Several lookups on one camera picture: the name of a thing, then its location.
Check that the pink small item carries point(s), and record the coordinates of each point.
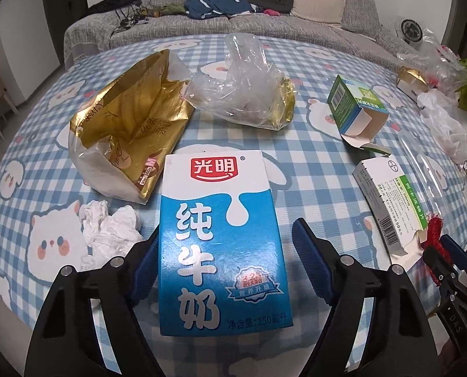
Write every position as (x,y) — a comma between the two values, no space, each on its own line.
(272,12)

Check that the white plastic bag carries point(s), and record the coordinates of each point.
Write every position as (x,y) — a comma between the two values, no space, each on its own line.
(447,125)

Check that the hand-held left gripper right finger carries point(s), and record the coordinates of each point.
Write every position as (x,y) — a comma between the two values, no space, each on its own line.
(310,259)

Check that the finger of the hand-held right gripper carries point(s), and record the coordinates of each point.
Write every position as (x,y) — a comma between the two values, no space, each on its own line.
(439,271)
(453,248)

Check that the white tissue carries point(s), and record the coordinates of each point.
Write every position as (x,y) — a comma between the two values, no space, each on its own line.
(107,231)

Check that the grey sofa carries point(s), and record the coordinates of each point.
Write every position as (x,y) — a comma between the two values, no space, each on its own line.
(257,27)

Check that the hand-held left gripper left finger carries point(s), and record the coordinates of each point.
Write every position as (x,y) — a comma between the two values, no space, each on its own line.
(145,261)

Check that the blue white milk carton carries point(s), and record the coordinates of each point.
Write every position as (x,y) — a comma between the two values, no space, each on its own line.
(217,243)

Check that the blue clothing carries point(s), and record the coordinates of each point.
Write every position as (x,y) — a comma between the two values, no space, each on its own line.
(213,8)

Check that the olive green cloth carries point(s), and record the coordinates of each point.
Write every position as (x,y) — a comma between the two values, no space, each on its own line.
(170,10)

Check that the gold white box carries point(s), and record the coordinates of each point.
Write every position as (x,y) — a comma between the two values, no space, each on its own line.
(410,80)

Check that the small round fan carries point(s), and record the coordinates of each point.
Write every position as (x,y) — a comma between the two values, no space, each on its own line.
(411,29)

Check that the red fuzzy scrap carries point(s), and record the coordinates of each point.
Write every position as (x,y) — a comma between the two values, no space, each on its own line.
(434,226)

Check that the gold foil bag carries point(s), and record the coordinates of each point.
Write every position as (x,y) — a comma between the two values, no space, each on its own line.
(139,106)

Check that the green white cardboard box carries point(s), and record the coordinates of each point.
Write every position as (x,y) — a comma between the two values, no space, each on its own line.
(345,102)

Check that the blue checked tablecloth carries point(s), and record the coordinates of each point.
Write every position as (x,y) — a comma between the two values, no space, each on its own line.
(323,172)

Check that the white medicine box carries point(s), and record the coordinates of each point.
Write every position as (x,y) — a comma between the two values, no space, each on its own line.
(386,200)

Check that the crinkled clear plastic bag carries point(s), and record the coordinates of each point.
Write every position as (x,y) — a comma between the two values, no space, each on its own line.
(434,55)

